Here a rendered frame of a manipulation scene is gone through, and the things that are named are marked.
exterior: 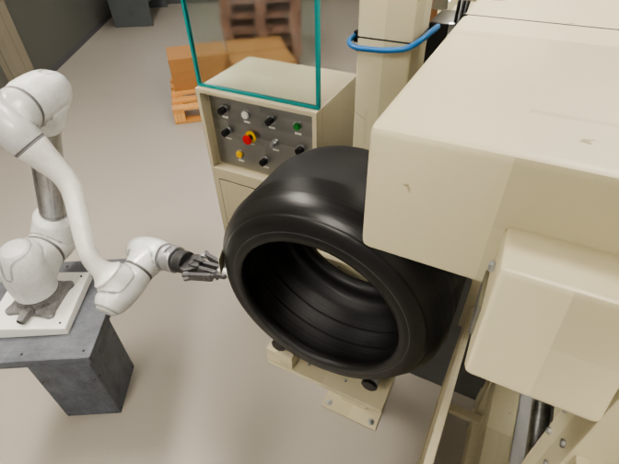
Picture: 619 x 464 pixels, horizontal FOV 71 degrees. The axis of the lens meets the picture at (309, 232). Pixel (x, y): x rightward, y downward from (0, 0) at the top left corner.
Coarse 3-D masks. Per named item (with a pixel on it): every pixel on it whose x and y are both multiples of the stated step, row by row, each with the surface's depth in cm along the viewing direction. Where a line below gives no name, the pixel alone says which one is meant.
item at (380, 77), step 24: (360, 0) 92; (384, 0) 90; (408, 0) 88; (432, 0) 97; (360, 24) 95; (384, 24) 93; (408, 24) 91; (360, 72) 102; (384, 72) 99; (408, 72) 97; (360, 96) 106; (384, 96) 103; (360, 120) 110; (360, 144) 114
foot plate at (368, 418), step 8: (392, 384) 211; (328, 392) 208; (328, 400) 204; (336, 400) 205; (344, 400) 205; (328, 408) 202; (336, 408) 202; (344, 408) 202; (352, 408) 202; (360, 408) 202; (344, 416) 200; (352, 416) 199; (360, 416) 199; (368, 416) 199; (376, 416) 199; (368, 424) 196; (376, 424) 196
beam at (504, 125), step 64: (512, 0) 68; (576, 0) 67; (448, 64) 49; (512, 64) 48; (576, 64) 48; (384, 128) 38; (448, 128) 38; (512, 128) 37; (576, 128) 37; (384, 192) 42; (448, 192) 39; (512, 192) 36; (576, 192) 34; (448, 256) 43
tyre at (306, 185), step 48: (288, 192) 87; (336, 192) 84; (240, 240) 97; (288, 240) 88; (336, 240) 82; (240, 288) 108; (288, 288) 131; (336, 288) 135; (384, 288) 84; (432, 288) 84; (288, 336) 115; (336, 336) 126; (384, 336) 121; (432, 336) 89
